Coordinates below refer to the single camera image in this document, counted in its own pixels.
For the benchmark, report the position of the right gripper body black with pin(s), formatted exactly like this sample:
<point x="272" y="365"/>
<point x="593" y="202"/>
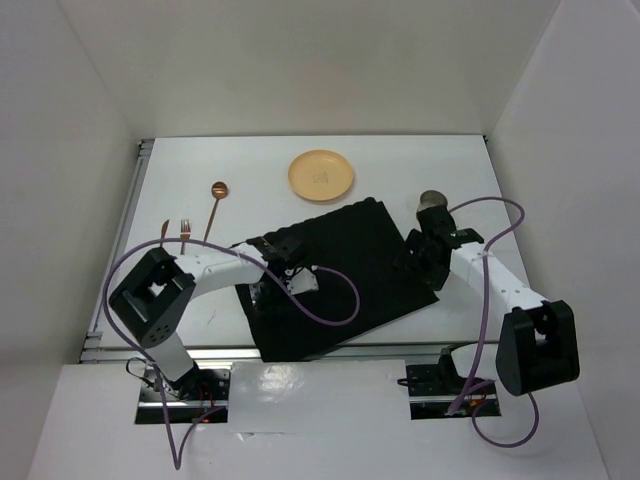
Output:
<point x="432" y="273"/>

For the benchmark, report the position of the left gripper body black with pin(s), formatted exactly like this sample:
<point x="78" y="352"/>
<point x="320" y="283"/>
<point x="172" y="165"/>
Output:
<point x="261" y="291"/>

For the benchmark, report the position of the metal cup copper base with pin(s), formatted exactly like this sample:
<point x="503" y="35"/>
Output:
<point x="430" y="199"/>

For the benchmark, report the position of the black cloth placemat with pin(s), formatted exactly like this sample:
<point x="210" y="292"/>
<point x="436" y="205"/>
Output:
<point x="352" y="250"/>

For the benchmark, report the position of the copper spoon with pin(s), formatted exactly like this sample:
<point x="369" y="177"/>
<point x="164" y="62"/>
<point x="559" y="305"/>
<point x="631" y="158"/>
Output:
<point x="219" y="191"/>

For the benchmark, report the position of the yellow plate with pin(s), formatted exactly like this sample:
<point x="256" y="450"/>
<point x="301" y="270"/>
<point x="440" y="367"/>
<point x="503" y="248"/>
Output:
<point x="320" y="175"/>

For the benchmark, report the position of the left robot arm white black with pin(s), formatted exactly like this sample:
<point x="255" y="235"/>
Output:
<point x="150" y="301"/>

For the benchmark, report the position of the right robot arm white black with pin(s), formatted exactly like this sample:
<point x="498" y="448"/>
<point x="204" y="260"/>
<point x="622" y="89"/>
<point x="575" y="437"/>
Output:
<point x="537" y="346"/>

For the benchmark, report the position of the copper fork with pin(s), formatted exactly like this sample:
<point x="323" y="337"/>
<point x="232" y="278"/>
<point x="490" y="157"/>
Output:
<point x="185" y="234"/>

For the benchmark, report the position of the copper knife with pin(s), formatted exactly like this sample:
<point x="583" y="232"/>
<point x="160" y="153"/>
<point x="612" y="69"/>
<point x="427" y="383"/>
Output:
<point x="163" y="232"/>

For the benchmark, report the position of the aluminium front rail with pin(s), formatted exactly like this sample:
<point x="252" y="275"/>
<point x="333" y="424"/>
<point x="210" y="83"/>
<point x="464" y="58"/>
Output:
<point x="387" y="351"/>

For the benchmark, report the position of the aluminium rail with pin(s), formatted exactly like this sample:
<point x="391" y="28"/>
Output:
<point x="387" y="351"/>
<point x="144" y="151"/>

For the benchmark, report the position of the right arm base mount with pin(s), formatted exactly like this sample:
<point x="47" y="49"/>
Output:
<point x="432" y="387"/>

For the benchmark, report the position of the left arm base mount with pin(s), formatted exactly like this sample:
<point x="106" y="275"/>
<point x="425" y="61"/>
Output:
<point x="206" y="393"/>

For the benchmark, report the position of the aluminium left rail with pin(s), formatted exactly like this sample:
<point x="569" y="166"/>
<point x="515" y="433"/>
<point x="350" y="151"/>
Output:
<point x="144" y="151"/>

